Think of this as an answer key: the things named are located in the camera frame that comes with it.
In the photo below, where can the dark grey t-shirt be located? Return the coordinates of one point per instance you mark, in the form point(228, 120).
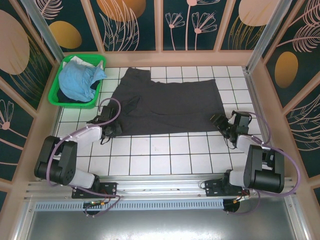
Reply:
point(170, 107)

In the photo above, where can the green plastic laundry basket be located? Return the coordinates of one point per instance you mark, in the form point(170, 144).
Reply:
point(53, 92)

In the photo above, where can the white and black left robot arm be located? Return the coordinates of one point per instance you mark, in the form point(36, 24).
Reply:
point(60, 160)

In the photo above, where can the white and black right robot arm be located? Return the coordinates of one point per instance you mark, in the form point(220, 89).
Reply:
point(265, 167)

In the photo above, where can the navy blue t-shirt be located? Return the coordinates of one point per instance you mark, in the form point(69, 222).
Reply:
point(67, 99)

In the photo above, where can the light blue t-shirt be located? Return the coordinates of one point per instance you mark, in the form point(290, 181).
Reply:
point(75, 80)

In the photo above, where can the grey metal sheet panel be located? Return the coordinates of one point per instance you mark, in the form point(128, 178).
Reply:
point(160, 225)

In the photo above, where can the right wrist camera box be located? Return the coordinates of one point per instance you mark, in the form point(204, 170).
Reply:
point(241, 118)

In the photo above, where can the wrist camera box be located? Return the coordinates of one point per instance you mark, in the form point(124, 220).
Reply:
point(108, 113)
point(241, 118)

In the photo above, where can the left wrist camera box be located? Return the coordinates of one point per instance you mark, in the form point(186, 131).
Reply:
point(108, 113)

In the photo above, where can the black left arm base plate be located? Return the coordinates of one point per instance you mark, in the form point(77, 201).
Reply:
point(107, 188)

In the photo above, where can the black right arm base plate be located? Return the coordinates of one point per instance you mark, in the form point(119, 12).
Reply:
point(212, 188)

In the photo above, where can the aluminium mounting rail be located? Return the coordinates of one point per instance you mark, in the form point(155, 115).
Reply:
point(160, 186)

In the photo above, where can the aluminium corner post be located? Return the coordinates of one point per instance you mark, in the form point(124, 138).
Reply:
point(267, 35)
point(50, 37)

